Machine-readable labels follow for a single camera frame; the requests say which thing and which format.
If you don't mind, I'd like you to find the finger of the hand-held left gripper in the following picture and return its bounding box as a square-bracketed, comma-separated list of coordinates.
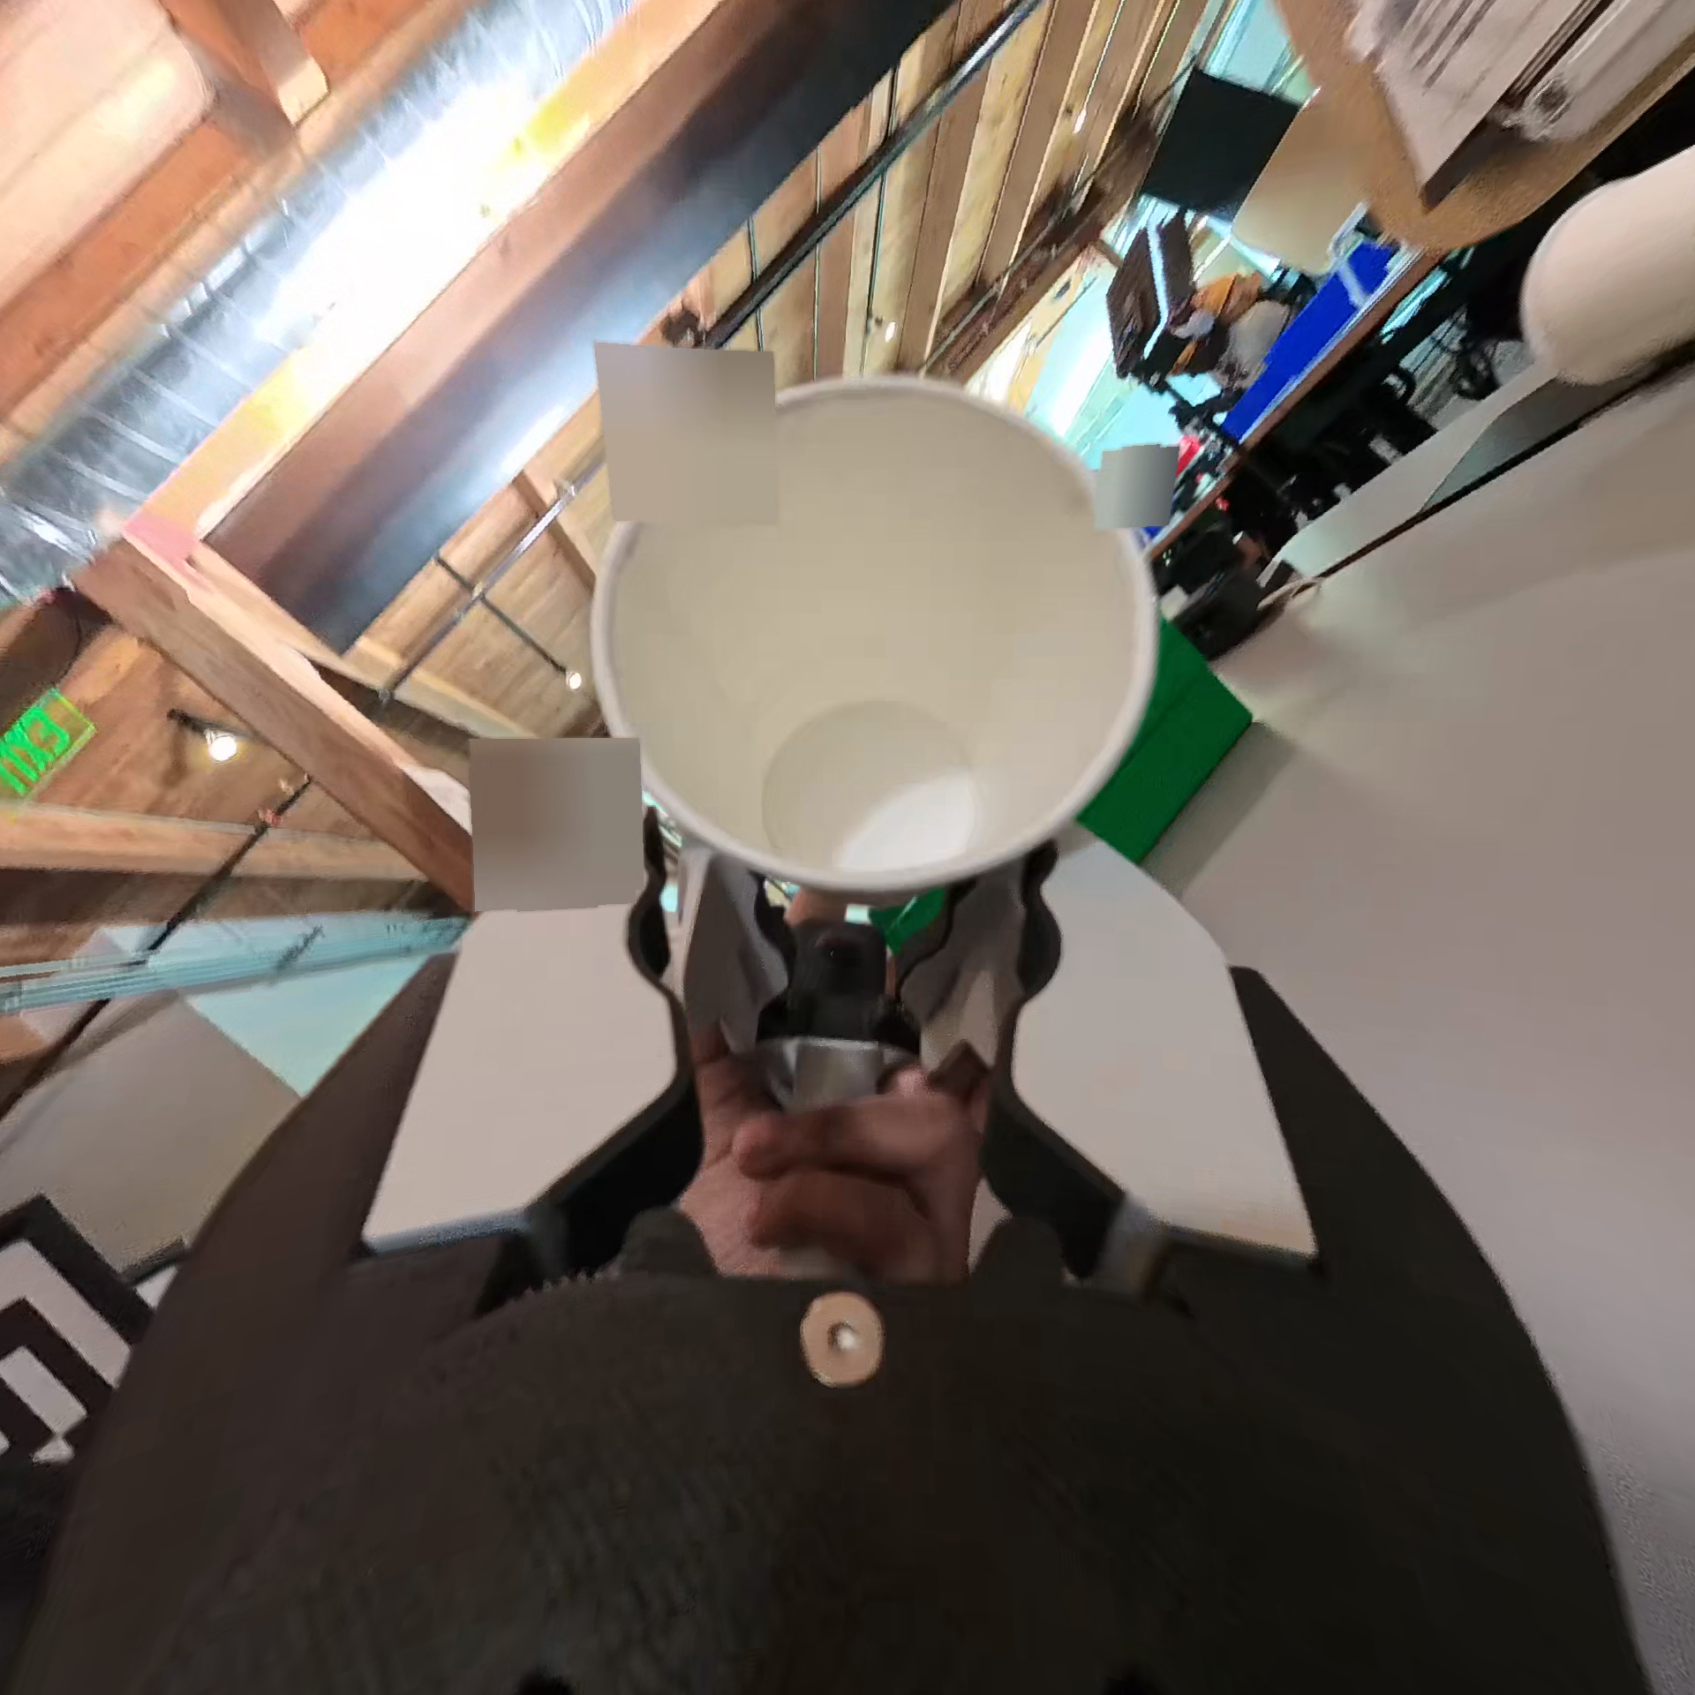
[679, 846, 790, 1059]
[909, 878, 1022, 1077]

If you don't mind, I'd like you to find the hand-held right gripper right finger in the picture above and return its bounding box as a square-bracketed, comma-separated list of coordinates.
[986, 840, 1319, 1290]

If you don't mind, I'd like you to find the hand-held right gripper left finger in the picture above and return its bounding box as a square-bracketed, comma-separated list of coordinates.
[361, 807, 704, 1290]

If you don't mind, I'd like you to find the white paper cup green band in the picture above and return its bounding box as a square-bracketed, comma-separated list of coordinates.
[589, 378, 1161, 911]
[1518, 173, 1695, 389]

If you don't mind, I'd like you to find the person's left hand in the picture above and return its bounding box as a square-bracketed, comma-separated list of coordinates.
[679, 1020, 991, 1287]

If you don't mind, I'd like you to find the green plastic bin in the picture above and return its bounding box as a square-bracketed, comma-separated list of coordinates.
[868, 614, 1253, 957]

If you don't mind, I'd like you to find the black power box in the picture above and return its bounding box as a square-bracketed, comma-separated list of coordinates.
[1155, 522, 1278, 657]

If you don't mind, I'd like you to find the black white marker poster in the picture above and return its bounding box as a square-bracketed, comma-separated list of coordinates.
[0, 1196, 155, 1469]

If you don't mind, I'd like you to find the green illuminated sign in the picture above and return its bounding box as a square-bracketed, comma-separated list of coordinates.
[0, 689, 97, 804]

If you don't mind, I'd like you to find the blue plastic bin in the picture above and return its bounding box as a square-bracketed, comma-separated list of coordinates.
[1219, 241, 1443, 447]

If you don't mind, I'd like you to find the wooden document stand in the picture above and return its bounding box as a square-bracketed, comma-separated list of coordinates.
[1278, 0, 1695, 257]

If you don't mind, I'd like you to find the silver ventilation duct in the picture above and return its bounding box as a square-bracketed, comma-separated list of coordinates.
[0, 0, 821, 601]

